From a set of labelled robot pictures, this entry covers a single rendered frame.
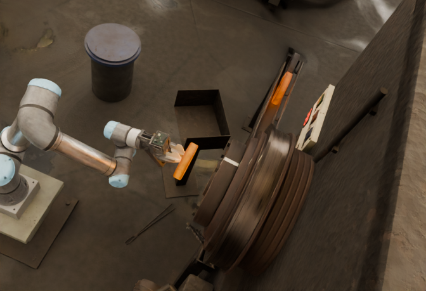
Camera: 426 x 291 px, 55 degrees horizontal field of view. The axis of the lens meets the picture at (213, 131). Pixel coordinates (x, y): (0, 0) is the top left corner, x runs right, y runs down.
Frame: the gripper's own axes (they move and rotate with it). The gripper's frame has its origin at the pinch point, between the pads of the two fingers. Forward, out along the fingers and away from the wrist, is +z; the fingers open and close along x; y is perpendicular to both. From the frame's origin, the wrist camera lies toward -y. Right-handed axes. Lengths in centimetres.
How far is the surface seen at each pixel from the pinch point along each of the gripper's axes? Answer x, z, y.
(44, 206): -26, -64, -40
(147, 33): 127, -96, -59
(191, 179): 36, -19, -81
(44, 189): -19, -69, -38
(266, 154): -17, 34, 43
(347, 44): 217, 43, -95
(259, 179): -24, 34, 41
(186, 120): 32.7, -17.1, -20.5
